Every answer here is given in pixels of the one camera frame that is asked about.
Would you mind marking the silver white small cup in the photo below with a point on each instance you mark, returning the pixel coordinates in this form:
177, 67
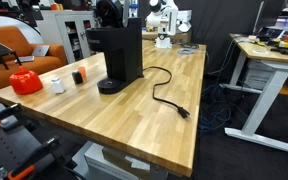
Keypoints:
57, 86

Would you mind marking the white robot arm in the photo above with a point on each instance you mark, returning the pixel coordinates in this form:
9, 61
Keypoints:
165, 20

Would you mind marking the orange plastic kettle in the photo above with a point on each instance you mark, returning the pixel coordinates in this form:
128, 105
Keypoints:
25, 83

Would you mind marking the black coffee machine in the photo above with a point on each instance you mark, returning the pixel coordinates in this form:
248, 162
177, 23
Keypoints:
124, 50

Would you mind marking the white boxes under table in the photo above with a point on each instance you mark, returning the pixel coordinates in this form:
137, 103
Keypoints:
97, 160

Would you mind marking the black backdrop curtain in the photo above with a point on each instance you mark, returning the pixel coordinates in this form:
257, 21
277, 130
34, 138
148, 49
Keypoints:
214, 33

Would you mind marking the white glass door cabinet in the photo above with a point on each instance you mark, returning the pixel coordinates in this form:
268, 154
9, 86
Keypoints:
62, 36

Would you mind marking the orange couch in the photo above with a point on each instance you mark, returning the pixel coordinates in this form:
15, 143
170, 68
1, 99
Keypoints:
44, 65

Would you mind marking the silver laptop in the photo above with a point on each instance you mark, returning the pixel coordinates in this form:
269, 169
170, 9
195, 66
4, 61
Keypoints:
40, 50

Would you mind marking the white printer under desk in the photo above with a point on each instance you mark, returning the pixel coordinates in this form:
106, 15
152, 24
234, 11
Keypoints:
260, 75

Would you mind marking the black orange bar clamp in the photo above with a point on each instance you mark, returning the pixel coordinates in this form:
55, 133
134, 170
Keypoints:
4, 115
37, 153

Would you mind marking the black computer monitor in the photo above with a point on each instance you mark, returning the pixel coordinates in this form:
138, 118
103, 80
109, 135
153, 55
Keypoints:
270, 13

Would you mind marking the black folding stand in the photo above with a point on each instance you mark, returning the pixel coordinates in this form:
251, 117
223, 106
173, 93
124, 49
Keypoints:
0, 53

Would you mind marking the yellow tool on desk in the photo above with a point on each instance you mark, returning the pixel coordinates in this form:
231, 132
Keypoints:
285, 44

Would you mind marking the dark grey perforated cart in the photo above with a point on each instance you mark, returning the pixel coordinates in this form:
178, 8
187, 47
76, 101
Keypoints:
4, 146

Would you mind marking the grey table frame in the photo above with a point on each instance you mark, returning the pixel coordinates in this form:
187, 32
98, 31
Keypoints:
157, 173

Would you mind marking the white frame wooden desk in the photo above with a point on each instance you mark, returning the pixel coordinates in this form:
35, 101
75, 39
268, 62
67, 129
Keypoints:
267, 96

